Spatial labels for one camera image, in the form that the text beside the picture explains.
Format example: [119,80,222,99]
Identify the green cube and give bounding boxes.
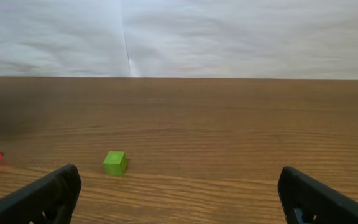
[103,151,129,177]

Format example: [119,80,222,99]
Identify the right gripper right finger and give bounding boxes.
[277,166,358,224]

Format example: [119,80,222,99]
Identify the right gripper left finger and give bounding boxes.
[0,164,82,224]

